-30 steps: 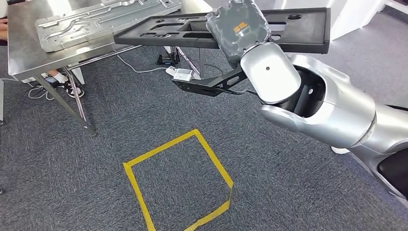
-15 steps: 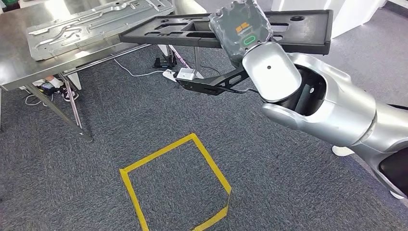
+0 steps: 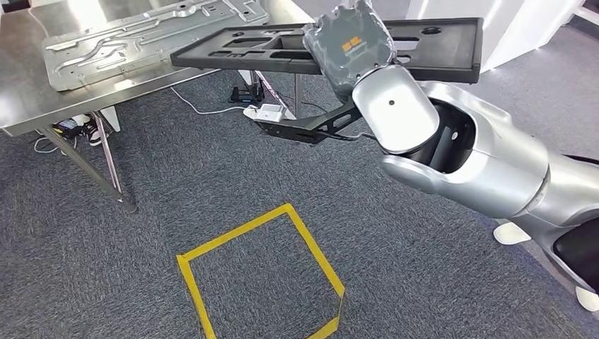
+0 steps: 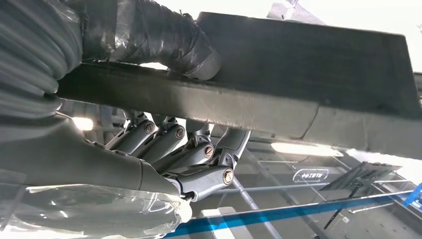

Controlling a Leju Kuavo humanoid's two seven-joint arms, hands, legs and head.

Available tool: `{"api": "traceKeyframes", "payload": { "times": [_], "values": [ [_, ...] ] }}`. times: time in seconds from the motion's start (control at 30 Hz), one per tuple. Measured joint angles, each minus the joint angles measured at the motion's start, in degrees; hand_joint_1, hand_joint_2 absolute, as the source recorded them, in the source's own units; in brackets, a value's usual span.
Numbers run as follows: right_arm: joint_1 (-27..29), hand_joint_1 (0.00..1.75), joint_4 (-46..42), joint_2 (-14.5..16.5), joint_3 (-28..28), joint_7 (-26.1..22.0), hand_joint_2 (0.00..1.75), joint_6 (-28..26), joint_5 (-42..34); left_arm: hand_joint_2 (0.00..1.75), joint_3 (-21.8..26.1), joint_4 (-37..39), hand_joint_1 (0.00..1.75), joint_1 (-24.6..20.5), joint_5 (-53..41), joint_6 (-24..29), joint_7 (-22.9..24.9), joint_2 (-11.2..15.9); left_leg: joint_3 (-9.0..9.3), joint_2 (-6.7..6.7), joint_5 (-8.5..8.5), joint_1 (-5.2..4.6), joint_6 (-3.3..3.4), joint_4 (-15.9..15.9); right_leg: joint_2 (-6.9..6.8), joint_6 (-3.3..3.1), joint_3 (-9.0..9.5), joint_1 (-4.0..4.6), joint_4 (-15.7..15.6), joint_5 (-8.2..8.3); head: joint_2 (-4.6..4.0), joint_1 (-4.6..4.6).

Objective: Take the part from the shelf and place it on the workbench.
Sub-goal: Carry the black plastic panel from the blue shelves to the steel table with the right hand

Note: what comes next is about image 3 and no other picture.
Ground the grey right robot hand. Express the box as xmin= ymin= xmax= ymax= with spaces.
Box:
xmin=302 ymin=0 xmax=396 ymax=102

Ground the black plastic panel part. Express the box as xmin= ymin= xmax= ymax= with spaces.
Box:
xmin=170 ymin=18 xmax=484 ymax=85

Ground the steel workbench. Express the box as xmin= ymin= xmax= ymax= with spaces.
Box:
xmin=0 ymin=0 xmax=314 ymax=214

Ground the black box device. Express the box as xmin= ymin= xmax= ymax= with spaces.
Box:
xmin=229 ymin=84 xmax=266 ymax=105

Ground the white cabinet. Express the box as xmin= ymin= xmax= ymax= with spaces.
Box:
xmin=404 ymin=0 xmax=586 ymax=73

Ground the stamped steel panel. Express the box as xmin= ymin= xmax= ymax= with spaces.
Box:
xmin=42 ymin=0 xmax=270 ymax=92

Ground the white furniture leg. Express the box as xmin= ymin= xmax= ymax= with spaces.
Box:
xmin=573 ymin=4 xmax=599 ymax=27

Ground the yellow floor tape square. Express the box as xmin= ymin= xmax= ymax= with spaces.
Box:
xmin=176 ymin=203 xmax=346 ymax=339

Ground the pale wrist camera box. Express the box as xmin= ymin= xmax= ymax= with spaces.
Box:
xmin=256 ymin=103 xmax=286 ymax=124

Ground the white looped floor cable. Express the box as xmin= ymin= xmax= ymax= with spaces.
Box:
xmin=33 ymin=134 xmax=78 ymax=156

